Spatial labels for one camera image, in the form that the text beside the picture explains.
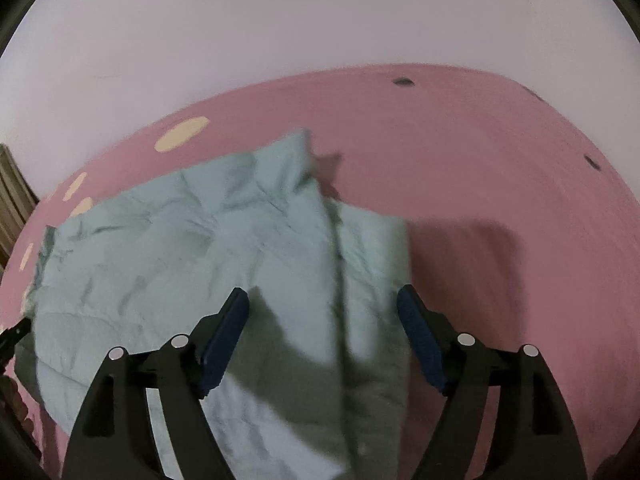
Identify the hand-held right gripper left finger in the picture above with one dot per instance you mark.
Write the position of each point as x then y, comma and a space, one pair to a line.
225, 341

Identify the pink polka dot bed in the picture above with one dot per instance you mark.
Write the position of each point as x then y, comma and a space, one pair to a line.
475, 160

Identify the striped headboard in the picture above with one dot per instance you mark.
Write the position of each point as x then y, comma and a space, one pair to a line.
12, 195

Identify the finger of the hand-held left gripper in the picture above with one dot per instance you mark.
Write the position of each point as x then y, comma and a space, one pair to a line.
14, 337

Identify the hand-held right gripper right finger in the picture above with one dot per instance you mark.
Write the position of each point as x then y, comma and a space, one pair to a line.
421, 341

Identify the light blue puffer jacket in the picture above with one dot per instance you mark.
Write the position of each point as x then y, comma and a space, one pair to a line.
200, 240

